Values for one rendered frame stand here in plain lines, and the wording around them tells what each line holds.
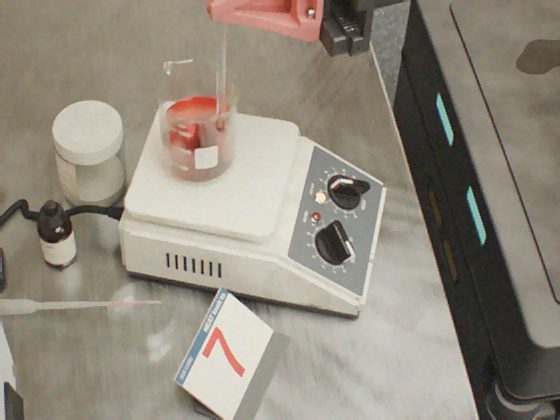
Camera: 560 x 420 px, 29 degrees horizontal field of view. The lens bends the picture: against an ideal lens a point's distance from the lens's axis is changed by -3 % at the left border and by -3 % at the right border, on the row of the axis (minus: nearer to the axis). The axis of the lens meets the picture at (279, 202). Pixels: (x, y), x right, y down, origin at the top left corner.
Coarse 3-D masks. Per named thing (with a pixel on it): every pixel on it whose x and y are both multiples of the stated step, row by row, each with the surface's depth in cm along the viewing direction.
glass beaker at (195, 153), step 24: (168, 72) 84; (192, 72) 85; (216, 72) 85; (168, 96) 86; (192, 96) 87; (216, 96) 87; (168, 120) 82; (192, 120) 81; (216, 120) 82; (168, 144) 85; (192, 144) 83; (216, 144) 84; (168, 168) 87; (192, 168) 85; (216, 168) 86
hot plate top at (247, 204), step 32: (256, 128) 91; (288, 128) 91; (160, 160) 89; (256, 160) 89; (288, 160) 89; (128, 192) 87; (160, 192) 87; (192, 192) 87; (224, 192) 87; (256, 192) 87; (192, 224) 85; (224, 224) 85; (256, 224) 85
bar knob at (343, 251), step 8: (328, 224) 89; (336, 224) 88; (320, 232) 89; (328, 232) 89; (336, 232) 88; (344, 232) 88; (320, 240) 88; (328, 240) 89; (336, 240) 88; (344, 240) 88; (320, 248) 88; (328, 248) 89; (336, 248) 88; (344, 248) 88; (352, 248) 88; (328, 256) 88; (336, 256) 89; (344, 256) 88; (352, 256) 88; (336, 264) 89
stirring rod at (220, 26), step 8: (216, 24) 77; (224, 24) 77; (224, 32) 77; (224, 40) 78; (224, 48) 79; (224, 56) 79; (224, 64) 80; (224, 72) 81; (224, 80) 81; (224, 88) 82; (224, 96) 83; (224, 104) 83; (224, 112) 84
